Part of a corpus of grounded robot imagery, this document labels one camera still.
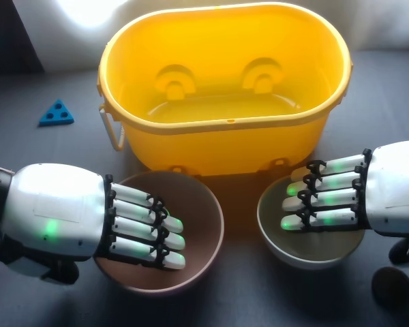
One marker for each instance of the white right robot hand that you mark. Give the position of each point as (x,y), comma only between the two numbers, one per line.
(395,190)

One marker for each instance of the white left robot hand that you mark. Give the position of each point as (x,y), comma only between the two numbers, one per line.
(54,204)

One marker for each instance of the small cream bowl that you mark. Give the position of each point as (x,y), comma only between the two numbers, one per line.
(310,248)

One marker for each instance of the large pink bowl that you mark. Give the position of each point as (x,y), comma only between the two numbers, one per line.
(197,218)

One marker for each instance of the yellow plastic tub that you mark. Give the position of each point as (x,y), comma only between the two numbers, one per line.
(225,143)

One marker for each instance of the blue triangle block with holes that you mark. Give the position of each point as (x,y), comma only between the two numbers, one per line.
(56,116)

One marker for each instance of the dark chocolate sandwich cookie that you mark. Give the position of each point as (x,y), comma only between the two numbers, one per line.
(392,287)

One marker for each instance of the white cloth backdrop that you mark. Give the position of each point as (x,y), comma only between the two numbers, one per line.
(71,41)

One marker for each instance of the grey table cloth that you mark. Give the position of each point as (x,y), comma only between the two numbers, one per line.
(225,306)

